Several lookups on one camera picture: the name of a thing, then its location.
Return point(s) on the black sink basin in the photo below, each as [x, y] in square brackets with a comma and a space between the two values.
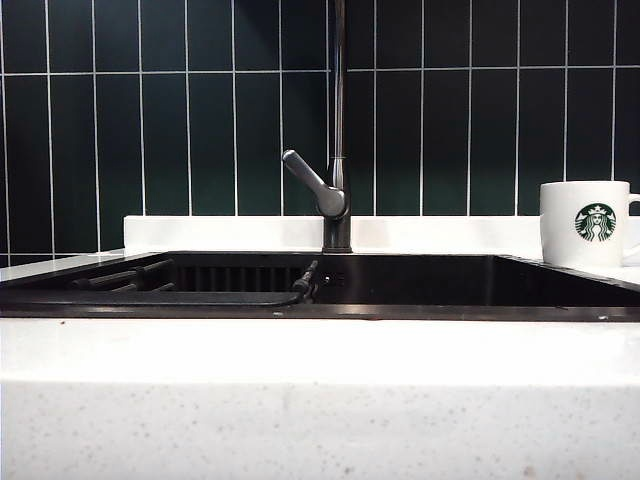
[425, 292]

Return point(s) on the black sink drying rack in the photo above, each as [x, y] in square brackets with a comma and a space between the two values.
[150, 297]

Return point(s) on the dark metal faucet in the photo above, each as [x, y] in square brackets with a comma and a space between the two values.
[338, 230]

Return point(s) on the white Starbucks mug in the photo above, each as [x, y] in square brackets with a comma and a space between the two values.
[570, 240]

